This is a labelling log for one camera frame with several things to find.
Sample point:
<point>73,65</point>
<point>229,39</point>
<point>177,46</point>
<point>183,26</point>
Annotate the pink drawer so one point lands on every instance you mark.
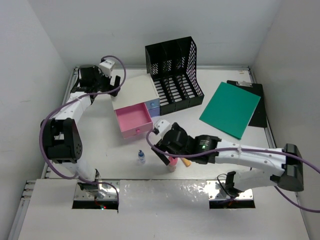
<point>133,120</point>

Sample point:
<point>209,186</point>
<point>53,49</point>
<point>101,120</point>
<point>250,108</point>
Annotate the purple wide drawer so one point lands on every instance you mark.
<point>154,112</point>

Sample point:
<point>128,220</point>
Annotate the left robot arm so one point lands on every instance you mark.
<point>59,139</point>

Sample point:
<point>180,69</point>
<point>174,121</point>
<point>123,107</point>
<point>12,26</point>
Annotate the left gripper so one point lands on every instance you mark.
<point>98,73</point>

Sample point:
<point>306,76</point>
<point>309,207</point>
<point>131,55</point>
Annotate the black mesh file organizer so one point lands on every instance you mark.
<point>172,66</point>

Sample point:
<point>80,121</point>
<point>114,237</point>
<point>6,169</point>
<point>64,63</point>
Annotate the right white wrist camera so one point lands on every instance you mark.
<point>161,127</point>

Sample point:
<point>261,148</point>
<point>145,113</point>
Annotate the white drawer cabinet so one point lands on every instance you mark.
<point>134,91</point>

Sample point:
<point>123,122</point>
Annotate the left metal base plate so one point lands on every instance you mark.
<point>90,192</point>

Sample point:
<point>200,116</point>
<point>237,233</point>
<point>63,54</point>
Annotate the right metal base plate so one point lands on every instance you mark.
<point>215,193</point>

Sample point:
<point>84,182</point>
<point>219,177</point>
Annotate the pink lid jar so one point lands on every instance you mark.
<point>172,163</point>

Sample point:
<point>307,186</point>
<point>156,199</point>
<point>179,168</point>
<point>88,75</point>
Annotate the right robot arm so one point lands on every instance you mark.
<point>280,167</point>

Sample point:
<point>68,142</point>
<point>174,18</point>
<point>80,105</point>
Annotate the small blue cap bottle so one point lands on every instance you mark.
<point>141,157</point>

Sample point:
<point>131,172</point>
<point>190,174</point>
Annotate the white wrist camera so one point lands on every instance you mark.
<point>161,127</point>
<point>107,67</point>

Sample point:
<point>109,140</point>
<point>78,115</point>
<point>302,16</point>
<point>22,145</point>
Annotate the metal base plate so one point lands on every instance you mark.
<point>90,192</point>
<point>215,193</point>

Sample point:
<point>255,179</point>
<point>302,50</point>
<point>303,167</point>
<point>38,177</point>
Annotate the aluminium table frame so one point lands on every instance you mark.
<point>117,188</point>

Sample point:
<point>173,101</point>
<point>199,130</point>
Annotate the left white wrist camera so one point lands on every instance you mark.
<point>107,67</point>

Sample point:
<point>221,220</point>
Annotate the orange highlighter pen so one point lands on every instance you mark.
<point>186,162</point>

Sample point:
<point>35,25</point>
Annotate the light blue small drawer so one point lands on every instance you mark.
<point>152,104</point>

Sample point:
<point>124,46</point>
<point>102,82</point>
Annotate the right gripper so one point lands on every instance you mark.
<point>163,148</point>

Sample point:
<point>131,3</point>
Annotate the green notebook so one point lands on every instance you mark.
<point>230,109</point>

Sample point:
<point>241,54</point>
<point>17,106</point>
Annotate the black clipboard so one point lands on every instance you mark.
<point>259,117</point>

